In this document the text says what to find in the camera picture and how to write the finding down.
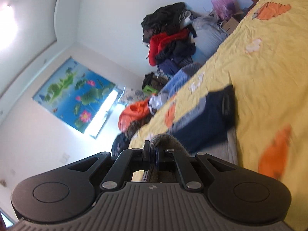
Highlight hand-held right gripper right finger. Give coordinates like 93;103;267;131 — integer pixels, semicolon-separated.
155;148;241;191

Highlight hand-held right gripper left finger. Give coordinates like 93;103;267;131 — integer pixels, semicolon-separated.
67;140;156;191

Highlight grey sweater with navy sleeves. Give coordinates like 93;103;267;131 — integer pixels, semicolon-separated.
142;84;240;183

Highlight pile of dark and red clothes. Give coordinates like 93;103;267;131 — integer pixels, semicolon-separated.
141;2;200;75

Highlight black patterned cloth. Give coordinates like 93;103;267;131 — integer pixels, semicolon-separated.
111;133;132;157

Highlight leopard print cloth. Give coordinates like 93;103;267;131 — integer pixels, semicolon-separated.
125;119;150;140

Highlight orange plastic bag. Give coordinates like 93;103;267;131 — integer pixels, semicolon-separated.
118;100;151;132

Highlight white crumpled plastic bag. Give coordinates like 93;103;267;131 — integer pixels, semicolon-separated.
148;94;169;115

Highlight window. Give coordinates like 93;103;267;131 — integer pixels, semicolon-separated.
90;85;126;139

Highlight floral pillow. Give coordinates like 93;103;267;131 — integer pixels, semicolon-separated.
120;88;145;104

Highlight dark olive cloth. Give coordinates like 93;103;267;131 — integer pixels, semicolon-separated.
142;72;169;93

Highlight light blue knit sweater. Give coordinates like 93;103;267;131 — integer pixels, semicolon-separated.
159;63;203;101

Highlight lotus print window blind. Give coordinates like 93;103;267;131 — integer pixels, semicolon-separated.
32;57;116;134

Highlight yellow printed bedspread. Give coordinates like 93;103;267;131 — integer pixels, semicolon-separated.
129;0;308;222

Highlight translucent grey plastic bag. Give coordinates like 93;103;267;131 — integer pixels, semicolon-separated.
191;17;229;61

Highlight cardboard box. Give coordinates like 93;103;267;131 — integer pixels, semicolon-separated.
220;10;248;34

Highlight pink plastic bag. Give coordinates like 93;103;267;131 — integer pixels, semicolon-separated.
211;0;238;21

